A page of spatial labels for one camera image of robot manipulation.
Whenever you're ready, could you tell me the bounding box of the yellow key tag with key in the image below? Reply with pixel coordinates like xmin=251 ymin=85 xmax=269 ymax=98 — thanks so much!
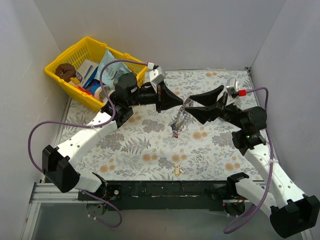
xmin=174 ymin=165 xmax=184 ymax=177

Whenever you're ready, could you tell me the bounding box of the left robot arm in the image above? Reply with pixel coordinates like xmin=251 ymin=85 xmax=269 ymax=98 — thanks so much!
xmin=42 ymin=70 xmax=183 ymax=200

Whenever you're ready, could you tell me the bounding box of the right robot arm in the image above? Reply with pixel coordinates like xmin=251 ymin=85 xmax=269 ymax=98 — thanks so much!
xmin=185 ymin=85 xmax=320 ymax=239

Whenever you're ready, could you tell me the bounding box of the floral patterned table mat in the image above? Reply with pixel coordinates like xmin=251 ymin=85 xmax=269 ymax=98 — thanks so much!
xmin=63 ymin=69 xmax=262 ymax=181

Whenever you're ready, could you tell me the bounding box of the grey brown pouch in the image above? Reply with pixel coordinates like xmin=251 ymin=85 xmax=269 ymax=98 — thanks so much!
xmin=93 ymin=84 xmax=110 ymax=104

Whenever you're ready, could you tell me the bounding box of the light blue chips bag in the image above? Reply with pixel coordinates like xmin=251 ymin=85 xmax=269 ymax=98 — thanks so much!
xmin=94 ymin=49 xmax=131 ymax=90

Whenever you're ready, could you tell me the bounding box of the white blue box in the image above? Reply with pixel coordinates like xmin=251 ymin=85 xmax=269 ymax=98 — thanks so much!
xmin=75 ymin=59 xmax=99 ymax=89

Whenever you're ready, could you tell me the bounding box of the yellow plastic shopping basket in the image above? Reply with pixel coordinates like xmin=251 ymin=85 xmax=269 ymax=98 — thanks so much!
xmin=44 ymin=37 xmax=148 ymax=112

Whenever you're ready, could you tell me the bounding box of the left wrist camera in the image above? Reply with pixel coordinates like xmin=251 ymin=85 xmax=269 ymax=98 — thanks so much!
xmin=149 ymin=65 xmax=166 ymax=86

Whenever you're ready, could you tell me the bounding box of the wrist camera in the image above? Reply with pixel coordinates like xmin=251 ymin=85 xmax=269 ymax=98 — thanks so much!
xmin=149 ymin=65 xmax=166 ymax=86
xmin=226 ymin=78 xmax=240 ymax=99

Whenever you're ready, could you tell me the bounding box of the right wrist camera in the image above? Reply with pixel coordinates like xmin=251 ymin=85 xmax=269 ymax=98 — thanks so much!
xmin=226 ymin=78 xmax=240 ymax=99

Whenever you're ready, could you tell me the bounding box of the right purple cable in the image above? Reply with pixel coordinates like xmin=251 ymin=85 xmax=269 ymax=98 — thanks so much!
xmin=222 ymin=86 xmax=273 ymax=235

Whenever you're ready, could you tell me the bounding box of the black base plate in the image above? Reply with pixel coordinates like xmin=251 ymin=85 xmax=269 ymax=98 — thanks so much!
xmin=76 ymin=172 xmax=264 ymax=214

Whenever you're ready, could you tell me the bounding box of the aluminium frame rail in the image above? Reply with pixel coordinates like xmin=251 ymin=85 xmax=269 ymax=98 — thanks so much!
xmin=19 ymin=181 xmax=313 ymax=240

